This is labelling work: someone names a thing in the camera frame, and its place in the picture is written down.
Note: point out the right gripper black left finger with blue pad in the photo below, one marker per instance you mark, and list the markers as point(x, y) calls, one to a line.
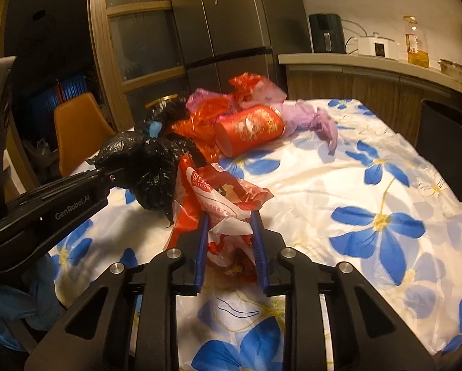
point(177, 271)

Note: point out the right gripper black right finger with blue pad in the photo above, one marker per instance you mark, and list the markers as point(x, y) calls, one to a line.
point(284, 271)

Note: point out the red white printed plastic bag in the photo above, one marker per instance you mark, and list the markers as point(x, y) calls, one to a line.
point(219, 216)

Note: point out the black plastic trash bag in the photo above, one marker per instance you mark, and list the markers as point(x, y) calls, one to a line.
point(150, 155)

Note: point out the translucent red plastic bag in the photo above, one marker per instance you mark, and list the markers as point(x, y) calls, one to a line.
point(249, 90)

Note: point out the black trash bin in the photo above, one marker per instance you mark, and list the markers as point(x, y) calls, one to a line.
point(440, 142)

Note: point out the blue gloved hand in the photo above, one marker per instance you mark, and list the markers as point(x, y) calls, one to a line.
point(35, 303)

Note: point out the orange chair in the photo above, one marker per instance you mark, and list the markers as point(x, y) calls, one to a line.
point(81, 130)

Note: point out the white blue floral tablecloth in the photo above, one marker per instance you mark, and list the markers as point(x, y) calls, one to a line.
point(374, 203)

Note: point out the red paper cup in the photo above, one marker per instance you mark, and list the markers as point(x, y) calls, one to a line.
point(248, 129)

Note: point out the pink plastic bag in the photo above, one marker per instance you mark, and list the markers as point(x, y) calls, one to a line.
point(199, 95)

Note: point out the wooden framed glass door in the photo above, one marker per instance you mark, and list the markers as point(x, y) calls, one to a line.
point(137, 54)

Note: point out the wooden lower counter cabinet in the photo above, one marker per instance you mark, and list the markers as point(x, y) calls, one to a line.
point(394, 98)

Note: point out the white rice cooker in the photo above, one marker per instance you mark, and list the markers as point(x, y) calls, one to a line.
point(377, 46)

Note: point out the black air fryer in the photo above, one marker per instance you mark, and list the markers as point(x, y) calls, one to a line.
point(327, 33)

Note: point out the cooking oil bottle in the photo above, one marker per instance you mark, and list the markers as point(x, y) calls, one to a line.
point(416, 43)

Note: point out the dark grey refrigerator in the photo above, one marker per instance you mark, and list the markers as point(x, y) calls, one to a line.
point(221, 39)

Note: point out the steel pot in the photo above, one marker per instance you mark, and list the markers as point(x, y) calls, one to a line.
point(451, 69)

